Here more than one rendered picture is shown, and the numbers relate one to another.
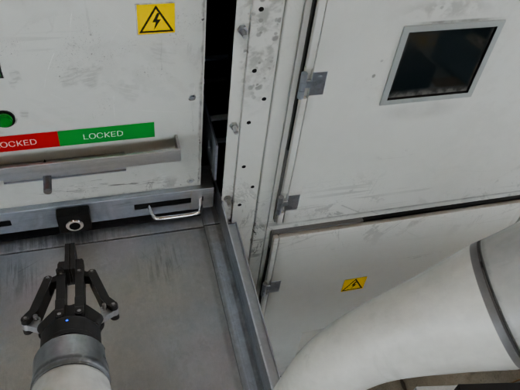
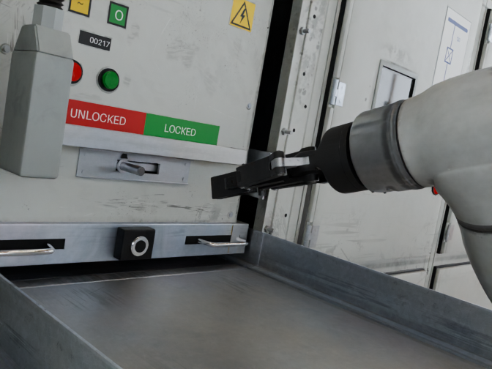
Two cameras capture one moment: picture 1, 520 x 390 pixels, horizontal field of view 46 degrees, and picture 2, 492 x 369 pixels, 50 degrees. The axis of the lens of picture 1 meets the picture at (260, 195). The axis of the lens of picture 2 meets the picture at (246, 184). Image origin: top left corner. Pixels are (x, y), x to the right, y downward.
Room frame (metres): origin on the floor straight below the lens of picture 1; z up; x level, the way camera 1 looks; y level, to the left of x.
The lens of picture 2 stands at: (-0.13, 0.56, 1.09)
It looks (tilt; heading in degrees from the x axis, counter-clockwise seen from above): 5 degrees down; 334
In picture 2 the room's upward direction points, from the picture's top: 10 degrees clockwise
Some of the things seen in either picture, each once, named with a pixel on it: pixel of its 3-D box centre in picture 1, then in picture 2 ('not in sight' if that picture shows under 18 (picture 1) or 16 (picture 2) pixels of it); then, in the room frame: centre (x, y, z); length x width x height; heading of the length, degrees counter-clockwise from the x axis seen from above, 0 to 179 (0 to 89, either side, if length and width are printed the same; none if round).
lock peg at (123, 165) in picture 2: (46, 176); (131, 162); (0.67, 0.37, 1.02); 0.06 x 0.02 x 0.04; 20
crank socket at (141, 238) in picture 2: (74, 220); (135, 243); (0.68, 0.34, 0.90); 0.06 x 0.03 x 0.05; 110
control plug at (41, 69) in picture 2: not in sight; (35, 102); (0.57, 0.52, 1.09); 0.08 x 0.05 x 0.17; 20
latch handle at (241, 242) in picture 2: (176, 207); (222, 241); (0.75, 0.16, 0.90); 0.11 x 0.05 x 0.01; 110
